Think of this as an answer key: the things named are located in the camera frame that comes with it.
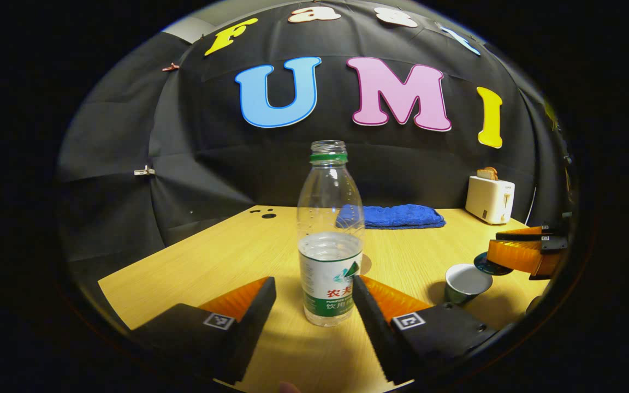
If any blue towel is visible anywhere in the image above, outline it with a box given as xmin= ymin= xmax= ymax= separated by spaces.
xmin=336 ymin=204 xmax=446 ymax=230

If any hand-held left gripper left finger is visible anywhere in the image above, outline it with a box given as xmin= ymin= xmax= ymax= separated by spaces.
xmin=129 ymin=276 xmax=277 ymax=385

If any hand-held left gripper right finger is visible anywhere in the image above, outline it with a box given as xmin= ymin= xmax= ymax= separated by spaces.
xmin=352 ymin=275 xmax=498 ymax=385

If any green teacup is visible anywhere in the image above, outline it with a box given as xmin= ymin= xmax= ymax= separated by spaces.
xmin=445 ymin=264 xmax=494 ymax=305

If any clear plastic water bottle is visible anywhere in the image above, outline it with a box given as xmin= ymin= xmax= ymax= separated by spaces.
xmin=297 ymin=140 xmax=365 ymax=327

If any black backdrop cloth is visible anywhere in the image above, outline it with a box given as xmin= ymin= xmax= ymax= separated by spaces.
xmin=55 ymin=0 xmax=574 ymax=295

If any white toaster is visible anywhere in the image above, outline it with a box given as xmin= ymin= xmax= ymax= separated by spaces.
xmin=465 ymin=176 xmax=515 ymax=225

